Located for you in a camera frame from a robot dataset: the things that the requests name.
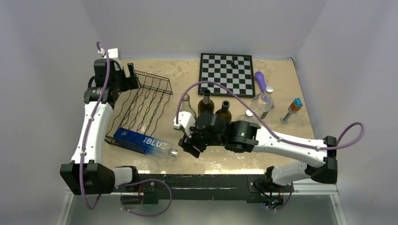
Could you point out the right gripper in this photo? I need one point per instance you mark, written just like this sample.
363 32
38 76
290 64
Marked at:
187 146

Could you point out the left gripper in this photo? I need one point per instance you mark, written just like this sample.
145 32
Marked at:
129 83

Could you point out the black wire wine rack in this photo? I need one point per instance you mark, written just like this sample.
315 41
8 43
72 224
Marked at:
140 110

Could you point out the blue square bottle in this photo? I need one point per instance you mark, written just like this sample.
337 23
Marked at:
144 144

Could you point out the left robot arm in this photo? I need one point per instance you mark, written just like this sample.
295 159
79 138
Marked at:
86 167

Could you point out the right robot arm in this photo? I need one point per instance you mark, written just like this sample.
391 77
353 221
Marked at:
312 160

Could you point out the clear empty wine bottle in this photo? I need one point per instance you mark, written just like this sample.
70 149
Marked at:
186 106

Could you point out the green bottle grey neck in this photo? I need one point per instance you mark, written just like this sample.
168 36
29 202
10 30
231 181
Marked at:
206 104

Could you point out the clear bottle near silver cap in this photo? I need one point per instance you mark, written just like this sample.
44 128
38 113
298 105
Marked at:
247 116

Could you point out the clear bottle silver cap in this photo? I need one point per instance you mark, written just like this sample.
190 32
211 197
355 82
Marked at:
247 116
262 103

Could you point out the clear bottle far silver cap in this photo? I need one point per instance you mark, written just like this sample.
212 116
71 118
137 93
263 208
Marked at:
262 103

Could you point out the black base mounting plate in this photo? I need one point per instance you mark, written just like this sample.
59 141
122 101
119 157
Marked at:
251 188

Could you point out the black white chessboard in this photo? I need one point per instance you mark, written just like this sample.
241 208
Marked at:
216 67

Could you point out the purple flashlight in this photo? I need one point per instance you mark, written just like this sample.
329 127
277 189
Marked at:
259 76

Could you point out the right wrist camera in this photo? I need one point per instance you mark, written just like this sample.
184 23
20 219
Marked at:
183 122

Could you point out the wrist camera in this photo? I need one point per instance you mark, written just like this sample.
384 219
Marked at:
114 53
183 122

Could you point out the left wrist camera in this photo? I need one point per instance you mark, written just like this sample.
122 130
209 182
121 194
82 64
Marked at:
114 53

